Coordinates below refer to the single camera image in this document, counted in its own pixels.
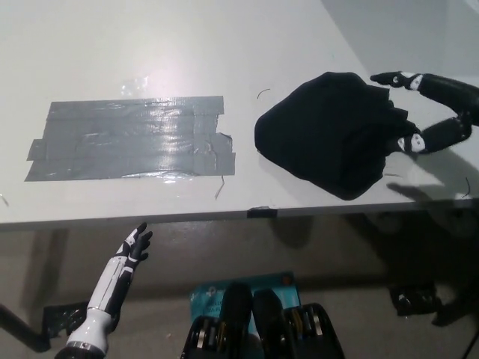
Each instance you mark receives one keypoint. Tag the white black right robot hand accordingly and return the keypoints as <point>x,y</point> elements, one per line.
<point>445,89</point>

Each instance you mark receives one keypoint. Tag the teal cardboard box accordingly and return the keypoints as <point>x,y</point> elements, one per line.
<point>209,299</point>

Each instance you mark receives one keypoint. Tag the grey duct tape patch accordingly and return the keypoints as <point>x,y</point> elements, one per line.
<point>131,140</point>

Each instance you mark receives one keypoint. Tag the black t-shirt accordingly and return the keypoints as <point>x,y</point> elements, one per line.
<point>322,138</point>

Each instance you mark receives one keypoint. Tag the black table leg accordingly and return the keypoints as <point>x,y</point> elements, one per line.
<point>22,331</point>

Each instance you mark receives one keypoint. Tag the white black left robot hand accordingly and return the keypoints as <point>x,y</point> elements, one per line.
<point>116,276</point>

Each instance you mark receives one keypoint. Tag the small black tape strip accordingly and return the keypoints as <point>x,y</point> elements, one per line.
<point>262,212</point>

